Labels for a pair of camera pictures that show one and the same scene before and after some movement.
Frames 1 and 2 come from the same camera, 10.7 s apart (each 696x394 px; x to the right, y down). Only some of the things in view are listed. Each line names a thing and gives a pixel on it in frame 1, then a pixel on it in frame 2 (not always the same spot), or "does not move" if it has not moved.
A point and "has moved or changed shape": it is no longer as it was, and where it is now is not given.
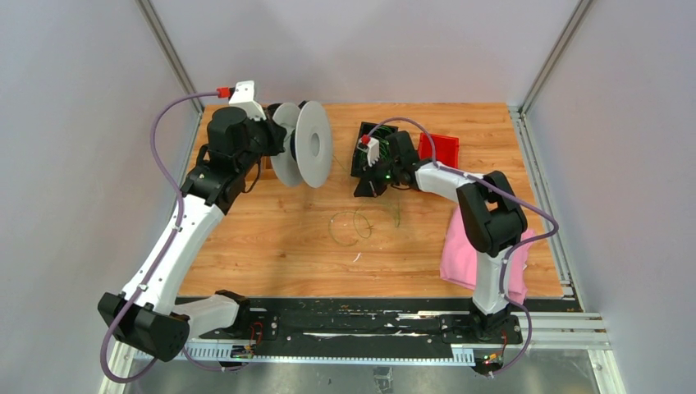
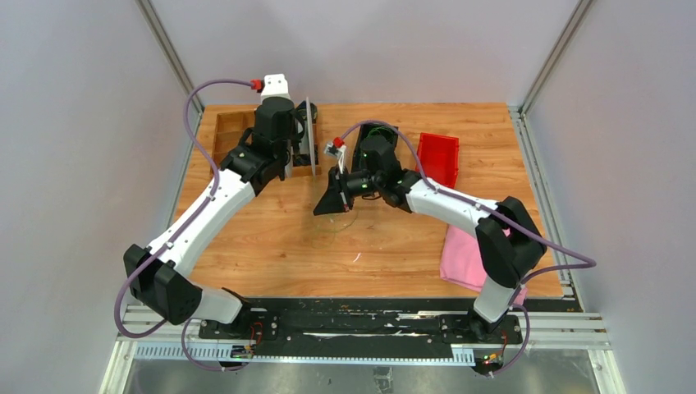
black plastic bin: x=380 y=131 does not move
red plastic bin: x=446 y=149 does not move
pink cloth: x=459 y=257 does not move
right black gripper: x=368 y=186 to x=336 y=199
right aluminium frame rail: x=566 y=325 does not move
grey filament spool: x=308 y=150 has moved or changed shape
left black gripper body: x=264 y=140 to x=295 y=139
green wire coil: x=361 y=222 to x=334 y=232
